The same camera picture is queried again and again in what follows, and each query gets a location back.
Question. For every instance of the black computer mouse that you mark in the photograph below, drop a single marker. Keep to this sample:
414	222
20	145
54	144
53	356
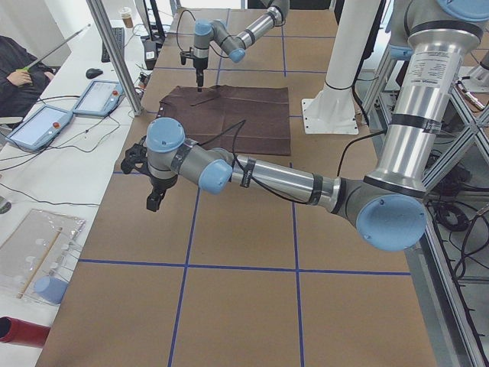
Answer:
92	73

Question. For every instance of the light blue cup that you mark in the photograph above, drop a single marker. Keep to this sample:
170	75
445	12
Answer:
51	289

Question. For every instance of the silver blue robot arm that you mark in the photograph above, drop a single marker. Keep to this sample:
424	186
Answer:
233	46
385	206

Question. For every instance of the black box with label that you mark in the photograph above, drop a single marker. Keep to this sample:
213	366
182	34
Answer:
150	54

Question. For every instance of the brown paper table cover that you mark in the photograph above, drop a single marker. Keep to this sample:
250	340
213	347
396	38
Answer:
242	278

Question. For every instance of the aluminium frame post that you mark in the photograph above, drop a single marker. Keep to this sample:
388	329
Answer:
104	27

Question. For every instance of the dark brown t-shirt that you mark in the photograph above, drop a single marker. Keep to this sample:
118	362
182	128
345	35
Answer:
250	120

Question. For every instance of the paper coffee cup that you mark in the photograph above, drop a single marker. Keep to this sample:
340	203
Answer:
126	16

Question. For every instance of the clear plastic sheet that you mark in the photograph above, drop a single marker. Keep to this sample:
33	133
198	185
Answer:
23	248

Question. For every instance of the red cylinder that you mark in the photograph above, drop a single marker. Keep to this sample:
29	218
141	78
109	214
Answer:
23	333

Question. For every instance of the far teach pendant tablet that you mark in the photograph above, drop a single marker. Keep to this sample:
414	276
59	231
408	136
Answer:
99	99

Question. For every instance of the wooden stick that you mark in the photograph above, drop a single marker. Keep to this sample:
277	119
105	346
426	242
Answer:
37	266

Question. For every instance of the near teach pendant tablet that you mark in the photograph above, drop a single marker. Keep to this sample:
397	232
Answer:
38	130

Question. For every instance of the teach pendant tablet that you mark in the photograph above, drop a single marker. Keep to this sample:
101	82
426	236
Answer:
99	99
38	130

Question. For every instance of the seated person in black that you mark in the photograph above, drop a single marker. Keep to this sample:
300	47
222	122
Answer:
20	87

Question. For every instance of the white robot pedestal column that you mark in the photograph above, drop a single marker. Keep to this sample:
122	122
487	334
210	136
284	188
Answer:
332	111

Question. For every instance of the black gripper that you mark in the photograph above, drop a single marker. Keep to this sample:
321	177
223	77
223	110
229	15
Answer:
160	184
199	65

